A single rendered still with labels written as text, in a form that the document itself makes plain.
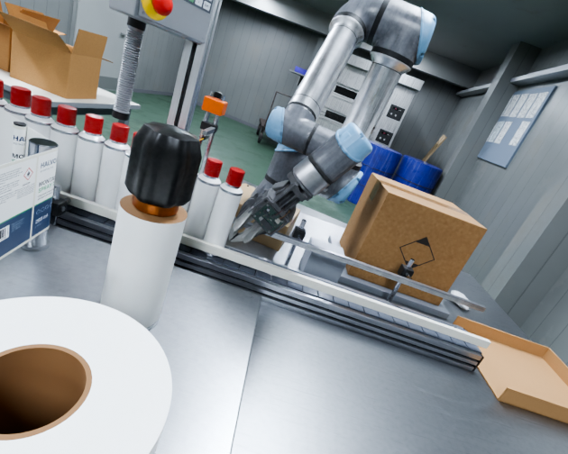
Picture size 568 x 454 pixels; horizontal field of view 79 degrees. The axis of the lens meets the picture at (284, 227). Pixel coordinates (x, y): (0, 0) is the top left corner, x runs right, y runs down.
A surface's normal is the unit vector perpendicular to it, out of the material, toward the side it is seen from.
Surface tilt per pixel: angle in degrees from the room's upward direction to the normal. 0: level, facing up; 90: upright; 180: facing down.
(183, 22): 90
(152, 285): 90
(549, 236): 90
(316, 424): 0
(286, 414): 0
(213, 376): 0
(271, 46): 90
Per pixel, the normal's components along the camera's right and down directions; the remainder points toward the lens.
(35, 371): 0.41, 0.48
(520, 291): -0.22, 0.30
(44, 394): 0.14, 0.43
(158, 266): 0.67, 0.50
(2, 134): -0.49, 0.16
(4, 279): 0.34, -0.87
